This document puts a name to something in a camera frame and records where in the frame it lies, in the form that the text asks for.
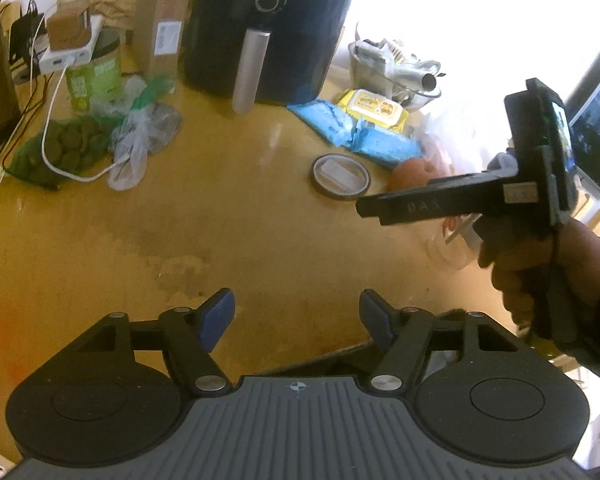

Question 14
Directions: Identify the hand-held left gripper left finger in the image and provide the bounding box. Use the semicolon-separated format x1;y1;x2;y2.
72;287;236;397

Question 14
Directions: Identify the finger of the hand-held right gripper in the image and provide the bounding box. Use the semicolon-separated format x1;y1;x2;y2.
355;191;399;227

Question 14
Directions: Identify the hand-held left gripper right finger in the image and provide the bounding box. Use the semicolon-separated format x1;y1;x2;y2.
359;288;519;393

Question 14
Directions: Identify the cardboard box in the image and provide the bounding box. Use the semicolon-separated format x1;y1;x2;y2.
252;339;468;386

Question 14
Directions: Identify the person's right hand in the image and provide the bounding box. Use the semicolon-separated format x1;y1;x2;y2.
477;219;600;331

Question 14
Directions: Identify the orange ball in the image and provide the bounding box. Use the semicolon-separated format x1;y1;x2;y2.
387;156;448;193

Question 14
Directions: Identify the clear lid with black rim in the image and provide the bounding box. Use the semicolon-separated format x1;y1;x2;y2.
311;154;370;202

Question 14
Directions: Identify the computer monitor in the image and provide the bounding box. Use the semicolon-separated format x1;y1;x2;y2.
565;50;600;203

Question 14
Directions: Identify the yellow wet wipes packet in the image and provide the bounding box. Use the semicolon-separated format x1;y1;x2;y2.
336;88;410;133

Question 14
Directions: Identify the metal tube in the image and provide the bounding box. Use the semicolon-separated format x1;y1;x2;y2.
402;71;440;92

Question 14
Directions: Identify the clear bowl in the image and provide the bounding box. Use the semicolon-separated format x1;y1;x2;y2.
349;37;443;112

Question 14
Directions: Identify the black air fryer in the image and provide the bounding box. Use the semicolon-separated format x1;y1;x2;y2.
180;0;363;107

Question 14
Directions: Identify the clear plastic bag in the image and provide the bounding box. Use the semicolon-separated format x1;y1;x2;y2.
106;75;185;192

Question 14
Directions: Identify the green mesh bag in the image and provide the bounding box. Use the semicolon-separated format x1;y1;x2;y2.
4;114;123;192

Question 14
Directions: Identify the green lidded container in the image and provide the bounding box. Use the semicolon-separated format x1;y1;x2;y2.
64;27;126;113

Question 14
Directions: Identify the brown cardboard carton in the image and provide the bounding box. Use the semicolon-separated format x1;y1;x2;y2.
132;0;203;81

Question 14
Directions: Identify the white power bank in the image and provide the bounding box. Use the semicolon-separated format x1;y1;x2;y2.
39;15;103;75

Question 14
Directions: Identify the brown cardboard piece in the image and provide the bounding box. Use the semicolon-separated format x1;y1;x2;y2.
46;7;93;52

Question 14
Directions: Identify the crumpled brown paper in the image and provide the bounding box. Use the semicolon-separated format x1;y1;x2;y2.
57;0;143;28

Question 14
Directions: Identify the black power adapter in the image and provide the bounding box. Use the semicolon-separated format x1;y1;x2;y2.
10;12;45;80

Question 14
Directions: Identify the white cable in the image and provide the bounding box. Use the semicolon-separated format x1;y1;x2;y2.
41;57;131;182

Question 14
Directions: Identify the black cable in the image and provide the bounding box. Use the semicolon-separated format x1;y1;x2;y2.
0;77;48;171

